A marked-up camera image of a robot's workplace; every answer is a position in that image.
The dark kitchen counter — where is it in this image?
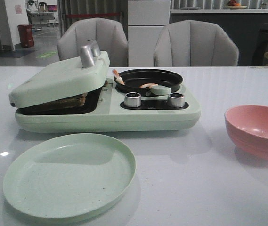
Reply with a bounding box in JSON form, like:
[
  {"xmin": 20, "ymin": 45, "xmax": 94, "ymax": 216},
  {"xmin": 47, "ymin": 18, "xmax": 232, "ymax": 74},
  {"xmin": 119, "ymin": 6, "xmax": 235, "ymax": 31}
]
[{"xmin": 171, "ymin": 9, "xmax": 268, "ymax": 66}]

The breakfast maker hinged lid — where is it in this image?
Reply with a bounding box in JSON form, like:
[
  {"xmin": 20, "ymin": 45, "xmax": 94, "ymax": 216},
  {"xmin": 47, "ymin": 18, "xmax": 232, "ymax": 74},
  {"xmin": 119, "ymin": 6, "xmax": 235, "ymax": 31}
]
[{"xmin": 9, "ymin": 51, "xmax": 110, "ymax": 109}]

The green breakfast maker base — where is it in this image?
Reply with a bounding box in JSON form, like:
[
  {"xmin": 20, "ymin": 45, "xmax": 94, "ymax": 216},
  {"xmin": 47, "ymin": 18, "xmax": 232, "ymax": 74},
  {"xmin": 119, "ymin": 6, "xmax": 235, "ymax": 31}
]
[{"xmin": 15, "ymin": 79, "xmax": 201, "ymax": 133}]

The red trash bin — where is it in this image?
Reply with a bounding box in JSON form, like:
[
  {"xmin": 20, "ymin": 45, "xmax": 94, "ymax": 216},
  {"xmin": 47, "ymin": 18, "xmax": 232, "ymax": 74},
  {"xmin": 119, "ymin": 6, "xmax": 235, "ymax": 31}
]
[{"xmin": 18, "ymin": 24, "xmax": 34, "ymax": 48}]

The black round frying pan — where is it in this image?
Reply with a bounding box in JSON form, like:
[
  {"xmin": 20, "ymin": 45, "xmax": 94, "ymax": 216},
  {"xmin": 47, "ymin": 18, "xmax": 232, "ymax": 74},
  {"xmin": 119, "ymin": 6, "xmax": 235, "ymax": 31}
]
[{"xmin": 115, "ymin": 69, "xmax": 183, "ymax": 97}]

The white refrigerator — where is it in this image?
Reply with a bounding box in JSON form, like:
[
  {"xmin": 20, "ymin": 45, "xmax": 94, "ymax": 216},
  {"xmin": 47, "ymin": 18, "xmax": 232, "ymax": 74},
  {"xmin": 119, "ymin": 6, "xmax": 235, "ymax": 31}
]
[{"xmin": 128, "ymin": 0, "xmax": 171, "ymax": 67}]

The bread slice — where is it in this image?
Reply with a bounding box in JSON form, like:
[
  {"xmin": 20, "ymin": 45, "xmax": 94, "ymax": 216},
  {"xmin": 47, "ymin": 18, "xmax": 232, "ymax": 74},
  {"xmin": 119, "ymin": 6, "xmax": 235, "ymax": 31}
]
[{"xmin": 27, "ymin": 93, "xmax": 88, "ymax": 112}]

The fruit plate on counter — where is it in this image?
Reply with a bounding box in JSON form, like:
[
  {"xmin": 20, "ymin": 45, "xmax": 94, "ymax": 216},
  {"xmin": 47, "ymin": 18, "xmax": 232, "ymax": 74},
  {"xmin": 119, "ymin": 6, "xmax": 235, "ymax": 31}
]
[{"xmin": 225, "ymin": 0, "xmax": 247, "ymax": 10}]

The grey upholstered chair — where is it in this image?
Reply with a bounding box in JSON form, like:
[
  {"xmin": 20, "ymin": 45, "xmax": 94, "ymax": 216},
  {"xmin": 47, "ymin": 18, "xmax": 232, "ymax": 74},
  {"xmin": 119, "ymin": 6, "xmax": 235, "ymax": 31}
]
[
  {"xmin": 57, "ymin": 18, "xmax": 128, "ymax": 67},
  {"xmin": 154, "ymin": 20, "xmax": 239, "ymax": 67}
]

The light green round plate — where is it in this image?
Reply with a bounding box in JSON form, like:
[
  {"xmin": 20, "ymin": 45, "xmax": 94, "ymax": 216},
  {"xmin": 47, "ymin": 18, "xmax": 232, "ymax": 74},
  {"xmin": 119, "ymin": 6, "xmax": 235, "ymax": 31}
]
[{"xmin": 3, "ymin": 133, "xmax": 136, "ymax": 222}]

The right silver control knob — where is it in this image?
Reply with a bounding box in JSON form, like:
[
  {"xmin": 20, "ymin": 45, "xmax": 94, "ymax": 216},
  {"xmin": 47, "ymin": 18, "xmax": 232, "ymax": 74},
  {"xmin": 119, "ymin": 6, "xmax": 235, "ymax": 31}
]
[{"xmin": 167, "ymin": 93, "xmax": 185, "ymax": 108}]

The right grey upholstered chair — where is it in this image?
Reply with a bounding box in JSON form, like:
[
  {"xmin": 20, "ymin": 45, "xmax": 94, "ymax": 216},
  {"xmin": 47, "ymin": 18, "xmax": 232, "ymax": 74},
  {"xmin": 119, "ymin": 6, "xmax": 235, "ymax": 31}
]
[{"xmin": 154, "ymin": 20, "xmax": 239, "ymax": 67}]

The orange shrimp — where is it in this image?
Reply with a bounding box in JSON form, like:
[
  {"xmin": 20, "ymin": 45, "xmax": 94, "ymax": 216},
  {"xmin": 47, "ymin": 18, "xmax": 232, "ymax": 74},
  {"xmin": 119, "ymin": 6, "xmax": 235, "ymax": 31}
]
[
  {"xmin": 112, "ymin": 69, "xmax": 125, "ymax": 85},
  {"xmin": 140, "ymin": 83, "xmax": 158, "ymax": 89}
]

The left silver control knob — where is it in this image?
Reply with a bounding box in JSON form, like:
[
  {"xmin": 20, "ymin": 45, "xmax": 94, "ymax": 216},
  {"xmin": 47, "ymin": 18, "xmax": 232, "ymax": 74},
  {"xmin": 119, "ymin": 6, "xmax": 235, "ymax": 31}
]
[{"xmin": 124, "ymin": 92, "xmax": 142, "ymax": 108}]

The pink bowl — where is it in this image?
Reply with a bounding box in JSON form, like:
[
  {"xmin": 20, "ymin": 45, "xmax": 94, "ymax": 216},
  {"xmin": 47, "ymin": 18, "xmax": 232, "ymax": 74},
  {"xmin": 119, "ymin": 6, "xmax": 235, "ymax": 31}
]
[{"xmin": 225, "ymin": 105, "xmax": 268, "ymax": 160}]

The silver control knob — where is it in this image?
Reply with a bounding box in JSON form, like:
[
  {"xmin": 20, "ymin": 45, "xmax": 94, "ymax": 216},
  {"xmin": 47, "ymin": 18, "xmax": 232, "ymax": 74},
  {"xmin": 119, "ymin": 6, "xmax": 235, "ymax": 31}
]
[
  {"xmin": 124, "ymin": 92, "xmax": 142, "ymax": 108},
  {"xmin": 167, "ymin": 93, "xmax": 185, "ymax": 108}
]

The left grey upholstered chair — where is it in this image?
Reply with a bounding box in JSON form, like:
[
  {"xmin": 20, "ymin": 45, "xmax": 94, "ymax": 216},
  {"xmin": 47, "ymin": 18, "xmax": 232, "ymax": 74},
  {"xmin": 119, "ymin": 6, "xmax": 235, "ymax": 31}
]
[{"xmin": 57, "ymin": 18, "xmax": 128, "ymax": 67}]

